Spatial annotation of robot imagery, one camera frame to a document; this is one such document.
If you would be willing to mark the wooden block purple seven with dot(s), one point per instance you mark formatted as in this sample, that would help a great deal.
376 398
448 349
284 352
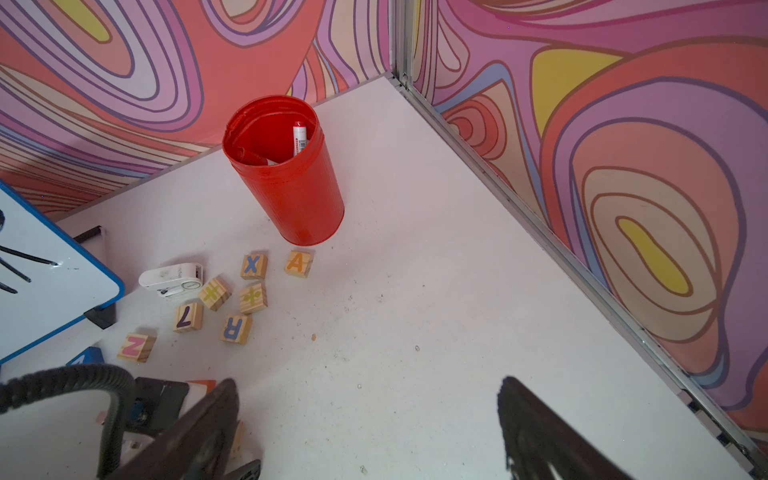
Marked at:
188 317

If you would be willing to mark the wooden block letter X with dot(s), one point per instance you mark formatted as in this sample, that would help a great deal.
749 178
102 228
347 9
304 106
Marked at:
254 266

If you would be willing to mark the whiteboard with PEAR text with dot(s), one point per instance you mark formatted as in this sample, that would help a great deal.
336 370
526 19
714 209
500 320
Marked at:
48 281

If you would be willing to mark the wooden block hash sign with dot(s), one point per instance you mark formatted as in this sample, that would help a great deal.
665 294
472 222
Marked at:
214 294

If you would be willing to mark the white marker in cup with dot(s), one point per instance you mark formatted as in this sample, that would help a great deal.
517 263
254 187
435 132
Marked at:
300 137

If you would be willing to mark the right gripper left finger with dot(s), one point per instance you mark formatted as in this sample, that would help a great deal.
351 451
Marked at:
197 446

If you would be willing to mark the blue block number 7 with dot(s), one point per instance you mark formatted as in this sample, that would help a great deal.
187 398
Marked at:
90 355

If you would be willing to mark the wooden block letter Z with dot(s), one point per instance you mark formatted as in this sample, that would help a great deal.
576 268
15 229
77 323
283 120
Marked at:
136 347

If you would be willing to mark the wooden block letter A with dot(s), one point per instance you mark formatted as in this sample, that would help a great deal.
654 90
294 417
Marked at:
299 263

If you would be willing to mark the white whiteboard eraser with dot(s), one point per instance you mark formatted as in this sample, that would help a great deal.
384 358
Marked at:
174 279

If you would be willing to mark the red plastic cup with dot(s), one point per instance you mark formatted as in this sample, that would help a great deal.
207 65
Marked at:
300 194

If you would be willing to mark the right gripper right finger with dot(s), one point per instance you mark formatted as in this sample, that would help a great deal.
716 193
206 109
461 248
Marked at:
539 444

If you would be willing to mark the wooden block plus sign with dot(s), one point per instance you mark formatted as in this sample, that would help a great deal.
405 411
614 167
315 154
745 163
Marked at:
252 298

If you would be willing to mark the red block letter B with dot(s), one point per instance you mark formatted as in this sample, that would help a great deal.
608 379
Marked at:
202 386

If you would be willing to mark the wooden block letter R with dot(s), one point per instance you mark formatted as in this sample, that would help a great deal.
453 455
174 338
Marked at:
236 329

